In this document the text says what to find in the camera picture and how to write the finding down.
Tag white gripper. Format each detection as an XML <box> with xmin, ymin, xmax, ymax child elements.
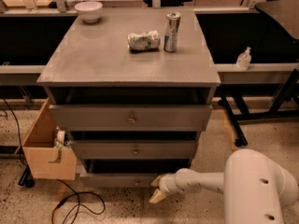
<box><xmin>149</xmin><ymin>173</ymin><xmax>201</xmax><ymax>203</ymax></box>

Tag grey bottom drawer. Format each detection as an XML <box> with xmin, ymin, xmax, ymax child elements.
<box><xmin>79</xmin><ymin>159</ymin><xmax>190</xmax><ymax>188</ymax></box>

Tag grey drawer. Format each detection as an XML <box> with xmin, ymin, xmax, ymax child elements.
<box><xmin>70</xmin><ymin>141</ymin><xmax>197</xmax><ymax>160</ymax></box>
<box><xmin>50</xmin><ymin>105</ymin><xmax>212</xmax><ymax>132</ymax></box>
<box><xmin>79</xmin><ymin>159</ymin><xmax>190</xmax><ymax>188</ymax></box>

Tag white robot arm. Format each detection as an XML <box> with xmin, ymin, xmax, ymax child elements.
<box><xmin>149</xmin><ymin>148</ymin><xmax>298</xmax><ymax>224</ymax></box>

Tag grey middle drawer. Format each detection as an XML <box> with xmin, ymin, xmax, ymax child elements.
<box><xmin>70</xmin><ymin>141</ymin><xmax>197</xmax><ymax>160</ymax></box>

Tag grey drawer cabinet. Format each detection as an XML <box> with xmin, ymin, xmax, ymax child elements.
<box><xmin>36</xmin><ymin>7</ymin><xmax>221</xmax><ymax>173</ymax></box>

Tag grey top drawer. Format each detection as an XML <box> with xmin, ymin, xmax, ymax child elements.
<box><xmin>50</xmin><ymin>105</ymin><xmax>212</xmax><ymax>132</ymax></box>

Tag white tape roll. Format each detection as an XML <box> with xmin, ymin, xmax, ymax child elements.
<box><xmin>57</xmin><ymin>131</ymin><xmax>65</xmax><ymax>144</ymax></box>

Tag wooden box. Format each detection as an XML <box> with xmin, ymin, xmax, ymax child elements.
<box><xmin>21</xmin><ymin>99</ymin><xmax>77</xmax><ymax>180</ymax></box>

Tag black caster foot left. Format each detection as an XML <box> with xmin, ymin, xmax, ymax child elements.
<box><xmin>18</xmin><ymin>166</ymin><xmax>35</xmax><ymax>188</ymax></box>

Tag crushed green white can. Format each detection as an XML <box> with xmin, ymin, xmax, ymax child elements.
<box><xmin>127</xmin><ymin>30</ymin><xmax>160</xmax><ymax>51</ymax></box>

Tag hand sanitizer bottle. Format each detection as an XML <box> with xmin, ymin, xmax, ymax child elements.
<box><xmin>235</xmin><ymin>47</ymin><xmax>251</xmax><ymax>70</ymax></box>

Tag tall silver can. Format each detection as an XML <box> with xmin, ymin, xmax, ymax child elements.
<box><xmin>164</xmin><ymin>11</ymin><xmax>181</xmax><ymax>52</ymax></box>

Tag dark round table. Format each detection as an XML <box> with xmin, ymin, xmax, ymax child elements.
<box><xmin>255</xmin><ymin>0</ymin><xmax>299</xmax><ymax>40</ymax></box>

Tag white bowl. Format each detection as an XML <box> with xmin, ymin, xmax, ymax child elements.
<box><xmin>75</xmin><ymin>1</ymin><xmax>103</xmax><ymax>23</ymax></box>

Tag black cable on floor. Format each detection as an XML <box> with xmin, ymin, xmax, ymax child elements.
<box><xmin>0</xmin><ymin>97</ymin><xmax>107</xmax><ymax>224</ymax></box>

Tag black table leg frame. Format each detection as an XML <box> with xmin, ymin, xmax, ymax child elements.
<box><xmin>218</xmin><ymin>69</ymin><xmax>299</xmax><ymax>147</ymax></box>

